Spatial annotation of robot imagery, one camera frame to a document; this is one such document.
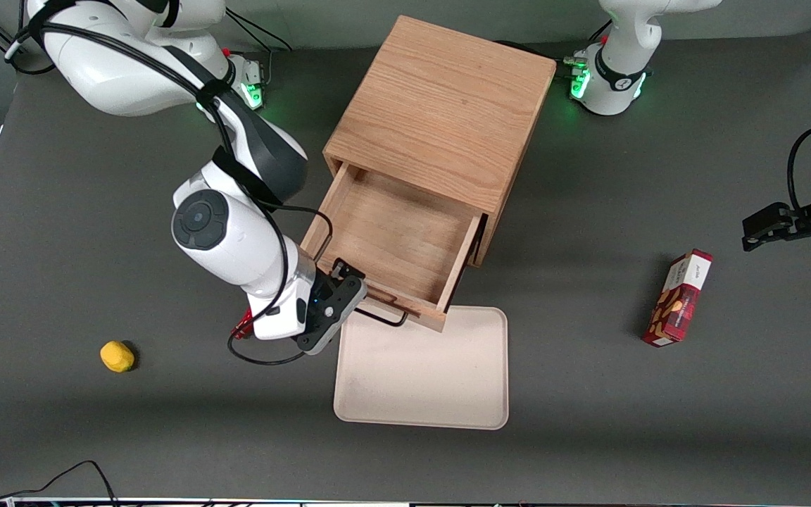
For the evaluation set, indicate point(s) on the wooden two-drawer cabinet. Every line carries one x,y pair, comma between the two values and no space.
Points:
441,105

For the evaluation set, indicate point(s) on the beige plastic tray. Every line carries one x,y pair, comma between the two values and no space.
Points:
421,373

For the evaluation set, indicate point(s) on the red cookie box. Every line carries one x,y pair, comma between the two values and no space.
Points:
679,299

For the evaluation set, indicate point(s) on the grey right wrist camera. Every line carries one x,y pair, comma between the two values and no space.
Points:
331,313

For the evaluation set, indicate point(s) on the red cola bottle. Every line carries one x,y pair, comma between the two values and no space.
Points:
242,328

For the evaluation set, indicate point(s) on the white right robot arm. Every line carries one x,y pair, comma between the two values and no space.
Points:
236,232

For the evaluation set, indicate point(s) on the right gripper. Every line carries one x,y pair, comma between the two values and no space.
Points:
320,288

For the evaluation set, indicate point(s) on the yellow lemon toy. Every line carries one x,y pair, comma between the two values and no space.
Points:
117,356

